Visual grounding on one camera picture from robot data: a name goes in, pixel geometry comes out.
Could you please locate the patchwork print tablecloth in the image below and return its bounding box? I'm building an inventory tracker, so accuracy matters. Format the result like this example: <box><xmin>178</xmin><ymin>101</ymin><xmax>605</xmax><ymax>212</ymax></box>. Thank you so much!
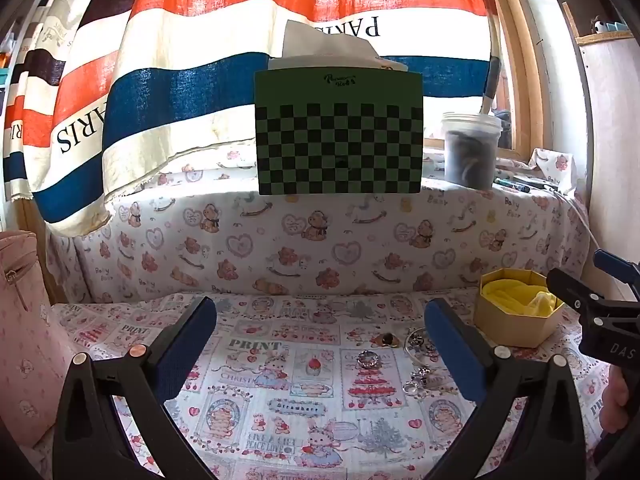
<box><xmin>30</xmin><ymin>287</ymin><xmax>640</xmax><ymax>480</ymax></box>

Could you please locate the wooden window frame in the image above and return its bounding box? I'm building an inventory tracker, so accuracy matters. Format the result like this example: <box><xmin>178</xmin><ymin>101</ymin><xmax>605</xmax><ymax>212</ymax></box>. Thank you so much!
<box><xmin>475</xmin><ymin>0</ymin><xmax>551</xmax><ymax>161</ymax></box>

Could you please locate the striped printed curtain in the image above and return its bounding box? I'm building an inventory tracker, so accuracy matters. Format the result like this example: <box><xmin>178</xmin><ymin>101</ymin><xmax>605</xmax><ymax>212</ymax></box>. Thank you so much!
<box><xmin>0</xmin><ymin>0</ymin><xmax>502</xmax><ymax>238</ymax></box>

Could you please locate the person's right hand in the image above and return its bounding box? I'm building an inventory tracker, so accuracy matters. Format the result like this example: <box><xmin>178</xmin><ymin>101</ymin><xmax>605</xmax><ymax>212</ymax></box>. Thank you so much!
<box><xmin>600</xmin><ymin>365</ymin><xmax>638</xmax><ymax>439</ymax></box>

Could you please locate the white board with wooden frame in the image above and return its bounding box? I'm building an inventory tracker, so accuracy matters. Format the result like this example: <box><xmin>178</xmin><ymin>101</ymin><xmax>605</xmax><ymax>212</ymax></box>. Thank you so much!
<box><xmin>562</xmin><ymin>2</ymin><xmax>640</xmax><ymax>301</ymax></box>

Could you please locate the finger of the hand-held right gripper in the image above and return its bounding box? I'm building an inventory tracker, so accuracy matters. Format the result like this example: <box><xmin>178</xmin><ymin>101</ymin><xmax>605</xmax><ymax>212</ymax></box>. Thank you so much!
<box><xmin>593</xmin><ymin>249</ymin><xmax>640</xmax><ymax>305</ymax></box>
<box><xmin>546</xmin><ymin>268</ymin><xmax>607</xmax><ymax>317</ymax></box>

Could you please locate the bear print cloth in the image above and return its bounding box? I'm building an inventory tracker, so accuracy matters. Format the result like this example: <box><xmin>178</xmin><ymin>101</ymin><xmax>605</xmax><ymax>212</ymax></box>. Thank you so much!
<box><xmin>45</xmin><ymin>147</ymin><xmax>591</xmax><ymax>306</ymax></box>

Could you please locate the green checkerboard card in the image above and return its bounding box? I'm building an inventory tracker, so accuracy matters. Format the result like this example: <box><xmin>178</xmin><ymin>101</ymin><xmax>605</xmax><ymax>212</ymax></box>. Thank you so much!
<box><xmin>253</xmin><ymin>69</ymin><xmax>425</xmax><ymax>196</ymax></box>

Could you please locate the white cable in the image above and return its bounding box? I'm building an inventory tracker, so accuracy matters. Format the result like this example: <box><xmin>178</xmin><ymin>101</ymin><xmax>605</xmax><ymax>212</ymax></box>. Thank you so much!
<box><xmin>555</xmin><ymin>187</ymin><xmax>601</xmax><ymax>256</ymax></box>

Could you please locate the yellow octagonal box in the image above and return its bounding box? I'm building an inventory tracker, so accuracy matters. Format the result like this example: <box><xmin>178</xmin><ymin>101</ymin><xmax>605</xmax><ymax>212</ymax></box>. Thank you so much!
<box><xmin>473</xmin><ymin>268</ymin><xmax>566</xmax><ymax>348</ymax></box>

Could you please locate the silver bracelet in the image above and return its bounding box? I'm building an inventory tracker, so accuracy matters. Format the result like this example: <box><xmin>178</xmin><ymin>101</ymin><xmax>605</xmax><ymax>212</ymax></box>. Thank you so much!
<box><xmin>405</xmin><ymin>327</ymin><xmax>438</xmax><ymax>361</ymax></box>

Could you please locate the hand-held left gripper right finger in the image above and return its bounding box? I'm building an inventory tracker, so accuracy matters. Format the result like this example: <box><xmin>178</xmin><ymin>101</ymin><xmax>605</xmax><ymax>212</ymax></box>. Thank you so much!
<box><xmin>424</xmin><ymin>297</ymin><xmax>587</xmax><ymax>480</ymax></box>

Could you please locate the pink bag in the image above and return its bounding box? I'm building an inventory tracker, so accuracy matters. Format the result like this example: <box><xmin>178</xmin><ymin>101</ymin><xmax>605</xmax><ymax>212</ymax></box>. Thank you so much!
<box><xmin>0</xmin><ymin>230</ymin><xmax>76</xmax><ymax>448</ymax></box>

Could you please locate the brush with dark handle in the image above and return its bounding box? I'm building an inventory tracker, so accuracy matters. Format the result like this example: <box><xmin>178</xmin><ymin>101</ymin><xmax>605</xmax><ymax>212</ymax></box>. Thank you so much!
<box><xmin>480</xmin><ymin>57</ymin><xmax>502</xmax><ymax>116</ymax></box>

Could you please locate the tissue box with white tissue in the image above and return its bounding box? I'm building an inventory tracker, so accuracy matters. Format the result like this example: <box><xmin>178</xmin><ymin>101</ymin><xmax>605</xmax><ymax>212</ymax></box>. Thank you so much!
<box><xmin>267</xmin><ymin>20</ymin><xmax>408</xmax><ymax>74</ymax></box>

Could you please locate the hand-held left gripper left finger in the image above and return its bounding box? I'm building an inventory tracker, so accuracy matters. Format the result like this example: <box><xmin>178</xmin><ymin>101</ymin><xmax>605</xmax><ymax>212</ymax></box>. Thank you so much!
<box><xmin>52</xmin><ymin>296</ymin><xmax>218</xmax><ymax>480</ymax></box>

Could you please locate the clear plastic container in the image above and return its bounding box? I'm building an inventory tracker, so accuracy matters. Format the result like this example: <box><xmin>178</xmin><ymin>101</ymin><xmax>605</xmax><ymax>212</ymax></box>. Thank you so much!
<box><xmin>441</xmin><ymin>112</ymin><xmax>503</xmax><ymax>191</ymax></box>

